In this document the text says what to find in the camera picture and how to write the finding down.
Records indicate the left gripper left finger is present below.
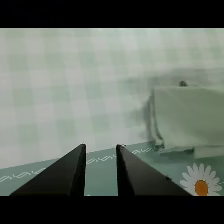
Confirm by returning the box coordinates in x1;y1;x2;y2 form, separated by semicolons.
9;143;87;197

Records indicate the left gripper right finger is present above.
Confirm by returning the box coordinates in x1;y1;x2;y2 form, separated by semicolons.
115;143;192;197

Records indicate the white garment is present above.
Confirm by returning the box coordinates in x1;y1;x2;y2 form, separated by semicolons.
147;80;224;160

